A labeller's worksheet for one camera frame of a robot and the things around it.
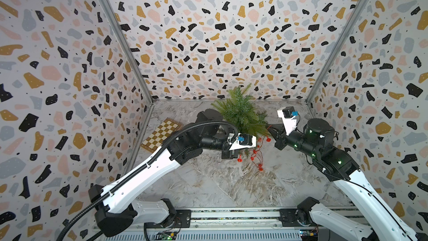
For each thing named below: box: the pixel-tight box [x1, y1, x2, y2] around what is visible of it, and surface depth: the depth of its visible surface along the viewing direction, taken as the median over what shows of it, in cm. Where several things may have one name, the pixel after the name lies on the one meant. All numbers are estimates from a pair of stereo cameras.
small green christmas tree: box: [210, 83, 272, 138], surface depth 77 cm
